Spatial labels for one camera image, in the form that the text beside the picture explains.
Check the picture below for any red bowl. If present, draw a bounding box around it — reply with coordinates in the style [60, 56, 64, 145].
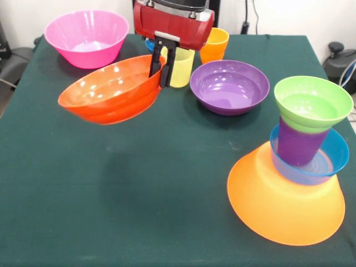
[57, 54, 167, 126]

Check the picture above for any black hanging power cable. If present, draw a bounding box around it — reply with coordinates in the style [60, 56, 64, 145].
[240, 0, 261, 36]

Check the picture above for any green bowl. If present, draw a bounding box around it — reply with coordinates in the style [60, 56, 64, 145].
[274, 75, 354, 134]

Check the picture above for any pink bowl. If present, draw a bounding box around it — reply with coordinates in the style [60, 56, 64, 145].
[43, 9, 130, 70]

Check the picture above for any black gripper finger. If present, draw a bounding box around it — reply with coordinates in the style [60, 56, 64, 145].
[159, 41, 179, 89]
[148, 36, 165, 79]

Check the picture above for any yellow cup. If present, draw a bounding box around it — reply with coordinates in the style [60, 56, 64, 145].
[161, 46, 196, 88]

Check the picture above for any large yellow-orange bowl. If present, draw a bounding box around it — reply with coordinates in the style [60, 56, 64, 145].
[226, 140, 347, 247]

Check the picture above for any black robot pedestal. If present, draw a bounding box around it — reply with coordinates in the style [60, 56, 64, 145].
[132, 0, 221, 34]

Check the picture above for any orange cup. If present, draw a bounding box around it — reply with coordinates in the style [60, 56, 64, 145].
[199, 27, 230, 65]

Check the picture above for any dark green tablecloth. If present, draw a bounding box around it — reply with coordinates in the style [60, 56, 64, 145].
[0, 33, 356, 267]

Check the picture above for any purple bowl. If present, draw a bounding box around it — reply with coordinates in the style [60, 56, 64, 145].
[190, 60, 271, 116]

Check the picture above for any bundle of floor cables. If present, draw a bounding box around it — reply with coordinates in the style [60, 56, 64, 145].
[338, 61, 356, 123]

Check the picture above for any purple cup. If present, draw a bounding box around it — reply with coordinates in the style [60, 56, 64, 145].
[277, 116, 330, 167]

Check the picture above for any light blue bowl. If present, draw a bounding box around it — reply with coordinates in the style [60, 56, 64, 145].
[269, 123, 350, 186]

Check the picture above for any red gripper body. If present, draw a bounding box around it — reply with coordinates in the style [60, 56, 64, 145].
[132, 0, 216, 52]

